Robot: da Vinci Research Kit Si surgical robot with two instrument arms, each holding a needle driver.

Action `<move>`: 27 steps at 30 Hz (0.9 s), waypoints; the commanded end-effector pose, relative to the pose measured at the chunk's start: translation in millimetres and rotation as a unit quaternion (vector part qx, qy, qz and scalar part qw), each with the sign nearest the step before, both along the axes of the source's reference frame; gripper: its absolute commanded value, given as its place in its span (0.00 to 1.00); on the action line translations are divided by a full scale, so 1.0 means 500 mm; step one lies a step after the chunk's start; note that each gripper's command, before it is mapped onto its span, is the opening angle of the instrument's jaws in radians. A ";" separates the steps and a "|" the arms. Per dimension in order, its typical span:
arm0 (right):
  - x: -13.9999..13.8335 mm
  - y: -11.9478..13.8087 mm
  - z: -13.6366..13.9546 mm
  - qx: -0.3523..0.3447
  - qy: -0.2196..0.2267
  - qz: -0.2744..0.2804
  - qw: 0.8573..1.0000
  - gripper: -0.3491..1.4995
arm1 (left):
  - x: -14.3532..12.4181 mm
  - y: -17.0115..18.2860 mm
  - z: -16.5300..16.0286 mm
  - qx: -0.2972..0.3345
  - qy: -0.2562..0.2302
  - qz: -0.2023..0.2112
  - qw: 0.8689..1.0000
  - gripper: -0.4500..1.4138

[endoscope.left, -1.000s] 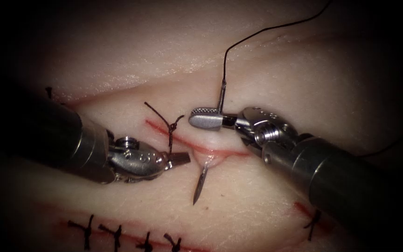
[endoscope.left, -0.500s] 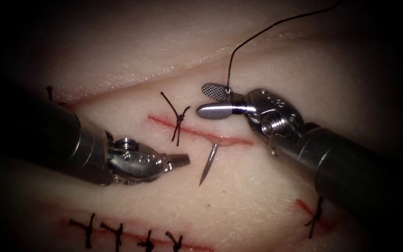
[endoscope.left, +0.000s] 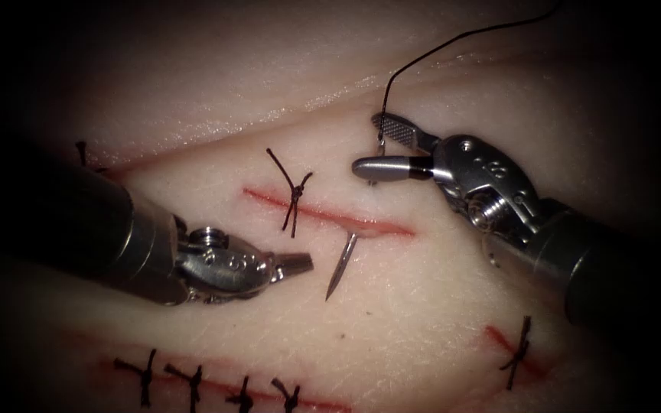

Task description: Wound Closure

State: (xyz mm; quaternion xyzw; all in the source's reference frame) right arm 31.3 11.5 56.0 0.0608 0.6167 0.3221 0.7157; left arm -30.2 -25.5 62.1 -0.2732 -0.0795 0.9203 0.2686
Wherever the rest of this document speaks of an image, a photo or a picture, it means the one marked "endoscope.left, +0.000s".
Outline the right arm needle driver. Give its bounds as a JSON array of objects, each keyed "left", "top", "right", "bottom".
[{"left": 431, "top": 134, "right": 562, "bottom": 246}]

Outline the right arm needle driver jaw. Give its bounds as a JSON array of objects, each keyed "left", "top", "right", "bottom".
[
  {"left": 371, "top": 112, "right": 441, "bottom": 155},
  {"left": 351, "top": 155, "right": 437, "bottom": 184}
]

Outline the left arm needle driver jaw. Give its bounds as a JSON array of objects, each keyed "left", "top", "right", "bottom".
[{"left": 272, "top": 252, "right": 315, "bottom": 283}]

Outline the left arm needle driver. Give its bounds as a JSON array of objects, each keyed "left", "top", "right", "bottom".
[{"left": 173, "top": 215, "right": 280, "bottom": 304}]

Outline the curved steel needle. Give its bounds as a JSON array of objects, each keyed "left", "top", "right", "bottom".
[{"left": 324, "top": 137, "right": 388, "bottom": 303}]

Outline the black stitching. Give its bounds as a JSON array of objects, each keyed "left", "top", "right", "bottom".
[
  {"left": 265, "top": 148, "right": 314, "bottom": 239},
  {"left": 112, "top": 347, "right": 304, "bottom": 413},
  {"left": 74, "top": 139, "right": 109, "bottom": 174},
  {"left": 499, "top": 314, "right": 534, "bottom": 392}
]

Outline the black thread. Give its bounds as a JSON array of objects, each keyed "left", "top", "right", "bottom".
[{"left": 379, "top": 0, "right": 564, "bottom": 141}]

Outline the tissue pad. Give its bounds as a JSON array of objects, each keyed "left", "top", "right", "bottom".
[{"left": 0, "top": 0, "right": 661, "bottom": 413}]

